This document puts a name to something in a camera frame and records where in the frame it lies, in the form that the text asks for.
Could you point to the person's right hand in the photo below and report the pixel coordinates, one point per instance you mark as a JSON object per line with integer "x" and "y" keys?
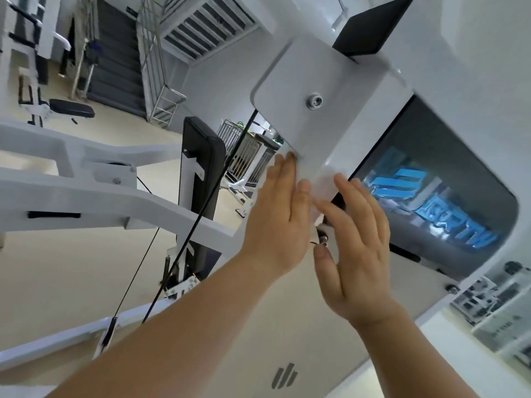
{"x": 365, "y": 261}

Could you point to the person's left hand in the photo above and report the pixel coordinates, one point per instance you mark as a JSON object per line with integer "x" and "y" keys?
{"x": 271, "y": 219}

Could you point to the person's left fingers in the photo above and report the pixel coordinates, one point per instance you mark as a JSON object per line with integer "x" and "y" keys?
{"x": 282, "y": 182}

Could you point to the person's right thumb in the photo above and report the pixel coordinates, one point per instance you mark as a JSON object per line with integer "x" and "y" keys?
{"x": 327, "y": 269}

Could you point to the person's right middle finger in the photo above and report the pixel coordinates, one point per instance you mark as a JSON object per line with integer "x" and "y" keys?
{"x": 346, "y": 192}

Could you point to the white wipe cloth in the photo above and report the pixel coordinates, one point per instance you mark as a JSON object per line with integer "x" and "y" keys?
{"x": 321, "y": 182}

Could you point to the person's right forearm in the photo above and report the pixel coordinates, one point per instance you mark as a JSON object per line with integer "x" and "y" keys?
{"x": 390, "y": 356}

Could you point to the person's left forearm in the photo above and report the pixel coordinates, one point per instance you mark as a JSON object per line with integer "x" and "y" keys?
{"x": 174, "y": 331}

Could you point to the metal selector pin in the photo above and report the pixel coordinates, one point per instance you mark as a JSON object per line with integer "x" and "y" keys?
{"x": 323, "y": 238}

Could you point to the metal barrier fence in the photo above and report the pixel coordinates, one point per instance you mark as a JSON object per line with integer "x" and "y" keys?
{"x": 244, "y": 149}

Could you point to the black padded backrest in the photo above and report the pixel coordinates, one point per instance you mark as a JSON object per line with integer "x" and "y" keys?
{"x": 203, "y": 178}

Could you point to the silver bolt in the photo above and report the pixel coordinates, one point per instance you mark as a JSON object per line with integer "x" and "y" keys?
{"x": 314, "y": 100}

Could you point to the dark tinted window panel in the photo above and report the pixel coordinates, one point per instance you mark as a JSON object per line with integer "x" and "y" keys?
{"x": 448, "y": 169}

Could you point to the white rounded cover plate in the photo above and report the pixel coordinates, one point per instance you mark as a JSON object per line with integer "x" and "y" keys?
{"x": 298, "y": 74}

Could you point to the white gym machine tower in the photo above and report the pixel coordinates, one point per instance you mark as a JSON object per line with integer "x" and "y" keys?
{"x": 385, "y": 78}

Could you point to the small dark bolt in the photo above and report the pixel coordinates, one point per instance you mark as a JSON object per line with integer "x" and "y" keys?
{"x": 452, "y": 289}

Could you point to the metal stair railing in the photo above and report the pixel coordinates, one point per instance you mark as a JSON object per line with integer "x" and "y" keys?
{"x": 159, "y": 78}

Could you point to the black square pad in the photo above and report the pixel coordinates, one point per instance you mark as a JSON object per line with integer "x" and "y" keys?
{"x": 373, "y": 28}

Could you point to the instruction label plate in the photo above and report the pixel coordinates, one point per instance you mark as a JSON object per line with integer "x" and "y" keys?
{"x": 493, "y": 315}

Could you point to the black adjustment knob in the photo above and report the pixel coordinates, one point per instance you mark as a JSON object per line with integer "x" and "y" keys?
{"x": 513, "y": 268}

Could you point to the grey staircase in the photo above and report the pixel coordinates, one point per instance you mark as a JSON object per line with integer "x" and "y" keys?
{"x": 114, "y": 62}

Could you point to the black padded bench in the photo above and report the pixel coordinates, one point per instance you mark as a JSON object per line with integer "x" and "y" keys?
{"x": 72, "y": 108}

